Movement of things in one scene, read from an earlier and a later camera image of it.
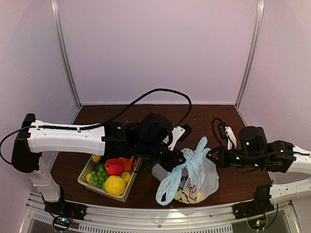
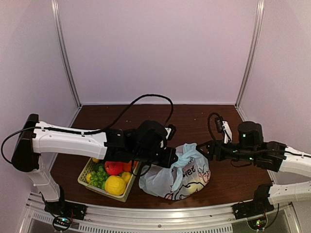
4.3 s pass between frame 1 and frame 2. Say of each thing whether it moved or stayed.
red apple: stayed
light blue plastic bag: moved
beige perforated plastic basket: stayed
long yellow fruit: stayed
